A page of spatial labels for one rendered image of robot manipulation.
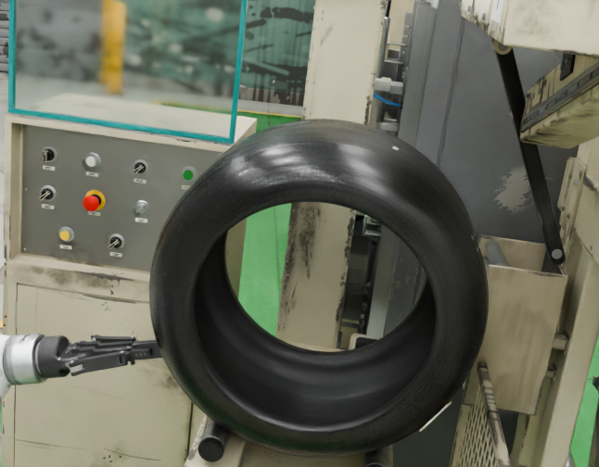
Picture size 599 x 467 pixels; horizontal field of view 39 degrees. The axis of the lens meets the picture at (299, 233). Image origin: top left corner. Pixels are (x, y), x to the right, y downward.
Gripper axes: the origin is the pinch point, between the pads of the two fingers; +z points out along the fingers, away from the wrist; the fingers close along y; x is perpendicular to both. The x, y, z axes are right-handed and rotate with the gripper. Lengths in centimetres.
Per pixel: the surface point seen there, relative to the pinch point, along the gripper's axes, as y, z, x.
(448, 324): -12, 52, -5
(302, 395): 11.2, 23.6, 16.8
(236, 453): -5.0, 13.2, 19.0
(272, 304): 268, -28, 96
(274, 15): 881, -90, -30
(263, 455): 5.2, 15.6, 25.7
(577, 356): 20, 77, 17
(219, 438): -9.9, 11.9, 13.0
